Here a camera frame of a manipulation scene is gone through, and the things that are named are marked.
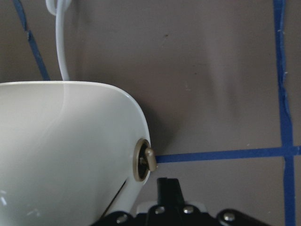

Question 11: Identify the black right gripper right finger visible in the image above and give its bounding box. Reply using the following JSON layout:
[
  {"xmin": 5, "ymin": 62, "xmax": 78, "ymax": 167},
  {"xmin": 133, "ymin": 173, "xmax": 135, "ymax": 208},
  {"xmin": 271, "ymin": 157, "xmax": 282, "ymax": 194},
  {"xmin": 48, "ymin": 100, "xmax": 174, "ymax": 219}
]
[{"xmin": 167, "ymin": 178, "xmax": 268, "ymax": 226}]

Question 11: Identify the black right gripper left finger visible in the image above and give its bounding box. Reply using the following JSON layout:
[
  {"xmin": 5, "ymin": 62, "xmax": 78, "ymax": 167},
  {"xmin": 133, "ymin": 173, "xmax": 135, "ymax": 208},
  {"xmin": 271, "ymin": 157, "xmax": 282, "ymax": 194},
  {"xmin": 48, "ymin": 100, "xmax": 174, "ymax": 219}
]
[{"xmin": 93, "ymin": 178, "xmax": 172, "ymax": 226}]

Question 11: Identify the white two-slot toaster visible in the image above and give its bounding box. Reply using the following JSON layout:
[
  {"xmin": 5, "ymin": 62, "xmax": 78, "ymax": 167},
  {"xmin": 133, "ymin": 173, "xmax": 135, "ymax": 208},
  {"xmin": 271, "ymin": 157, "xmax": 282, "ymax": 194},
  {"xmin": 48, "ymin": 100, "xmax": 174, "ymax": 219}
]
[{"xmin": 0, "ymin": 81, "xmax": 157, "ymax": 226}]

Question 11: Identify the white toaster power cable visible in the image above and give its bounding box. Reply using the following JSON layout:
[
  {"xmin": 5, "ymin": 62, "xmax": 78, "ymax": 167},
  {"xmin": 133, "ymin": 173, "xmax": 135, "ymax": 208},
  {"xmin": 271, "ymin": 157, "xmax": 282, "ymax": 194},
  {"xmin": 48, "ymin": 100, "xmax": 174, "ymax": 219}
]
[{"xmin": 45, "ymin": 0, "xmax": 72, "ymax": 82}]

